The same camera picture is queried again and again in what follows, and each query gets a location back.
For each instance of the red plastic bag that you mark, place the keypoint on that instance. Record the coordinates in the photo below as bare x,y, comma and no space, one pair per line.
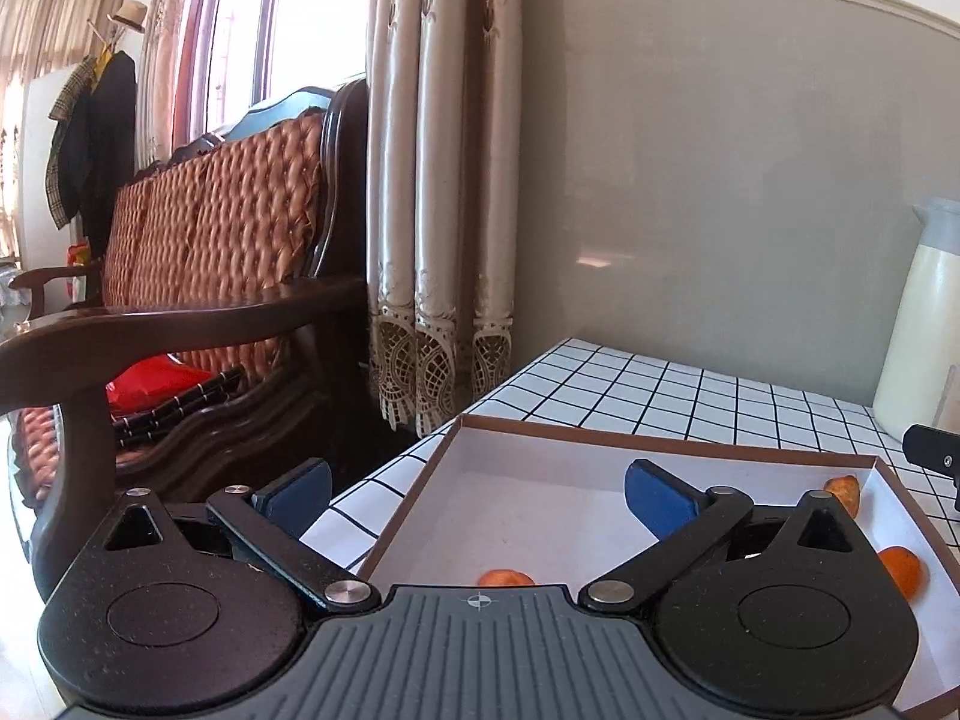
157,382

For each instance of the black grid seat cushion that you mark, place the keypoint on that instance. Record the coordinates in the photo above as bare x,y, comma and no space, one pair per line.
187,405

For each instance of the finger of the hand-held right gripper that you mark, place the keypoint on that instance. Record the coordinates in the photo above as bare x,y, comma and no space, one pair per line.
934,448

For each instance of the sheer lace curtain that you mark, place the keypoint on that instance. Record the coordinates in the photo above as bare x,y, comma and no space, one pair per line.
169,30

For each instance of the cream thermos jug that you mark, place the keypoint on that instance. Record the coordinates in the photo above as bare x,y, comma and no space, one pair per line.
922,330

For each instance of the black jacket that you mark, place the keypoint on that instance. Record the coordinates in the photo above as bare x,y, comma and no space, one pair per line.
105,142

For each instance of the woven brown sofa cushion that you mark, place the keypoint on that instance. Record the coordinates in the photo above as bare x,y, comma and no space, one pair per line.
225,202

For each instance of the orange mandarin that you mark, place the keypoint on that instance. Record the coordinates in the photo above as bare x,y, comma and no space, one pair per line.
904,574
506,578
844,491

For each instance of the window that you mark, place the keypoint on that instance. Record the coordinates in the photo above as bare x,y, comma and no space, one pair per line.
300,15

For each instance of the white grid tablecloth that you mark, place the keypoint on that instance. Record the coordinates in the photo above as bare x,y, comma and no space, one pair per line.
675,390

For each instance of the shallow cardboard box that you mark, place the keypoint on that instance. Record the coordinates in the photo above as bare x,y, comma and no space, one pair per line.
540,495

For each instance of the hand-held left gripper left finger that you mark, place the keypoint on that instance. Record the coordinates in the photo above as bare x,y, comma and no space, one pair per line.
296,499

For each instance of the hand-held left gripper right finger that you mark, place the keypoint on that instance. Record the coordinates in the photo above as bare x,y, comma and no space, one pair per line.
660,499

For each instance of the beige patterned curtain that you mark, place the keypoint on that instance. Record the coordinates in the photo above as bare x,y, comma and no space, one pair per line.
442,165

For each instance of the dark wooden sofa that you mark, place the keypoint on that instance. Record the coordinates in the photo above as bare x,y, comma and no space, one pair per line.
225,315

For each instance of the straw hat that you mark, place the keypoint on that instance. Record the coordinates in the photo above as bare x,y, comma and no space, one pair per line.
129,16

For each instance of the plaid jacket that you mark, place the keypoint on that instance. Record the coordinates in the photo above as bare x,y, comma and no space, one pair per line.
58,165

